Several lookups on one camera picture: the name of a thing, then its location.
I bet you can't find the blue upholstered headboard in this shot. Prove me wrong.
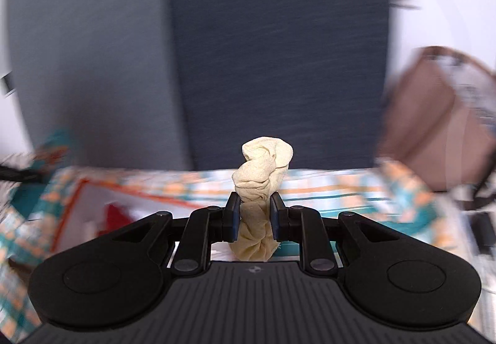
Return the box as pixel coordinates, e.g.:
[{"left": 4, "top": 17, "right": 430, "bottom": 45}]
[{"left": 4, "top": 0, "right": 392, "bottom": 174}]

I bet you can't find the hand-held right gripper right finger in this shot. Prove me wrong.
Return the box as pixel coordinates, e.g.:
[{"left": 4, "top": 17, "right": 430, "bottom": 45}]
[{"left": 270, "top": 192, "right": 413, "bottom": 275}]

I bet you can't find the brown cardboard box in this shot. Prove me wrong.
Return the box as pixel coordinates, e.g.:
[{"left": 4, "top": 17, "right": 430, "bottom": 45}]
[{"left": 378, "top": 45, "right": 496, "bottom": 193}]

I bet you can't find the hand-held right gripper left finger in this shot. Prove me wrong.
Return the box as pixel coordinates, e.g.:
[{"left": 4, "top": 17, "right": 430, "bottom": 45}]
[{"left": 99, "top": 192, "right": 241, "bottom": 275}]

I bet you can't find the beige fabric scrunchie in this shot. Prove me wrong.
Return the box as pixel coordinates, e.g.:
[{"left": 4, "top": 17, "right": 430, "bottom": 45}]
[{"left": 231, "top": 136, "right": 294, "bottom": 262}]

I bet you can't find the plaid blanket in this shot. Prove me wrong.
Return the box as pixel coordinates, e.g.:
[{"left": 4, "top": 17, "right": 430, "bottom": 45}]
[{"left": 0, "top": 129, "right": 496, "bottom": 341}]

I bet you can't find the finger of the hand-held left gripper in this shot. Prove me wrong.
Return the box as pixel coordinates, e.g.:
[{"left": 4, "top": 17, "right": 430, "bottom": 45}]
[{"left": 0, "top": 163, "right": 43, "bottom": 184}]

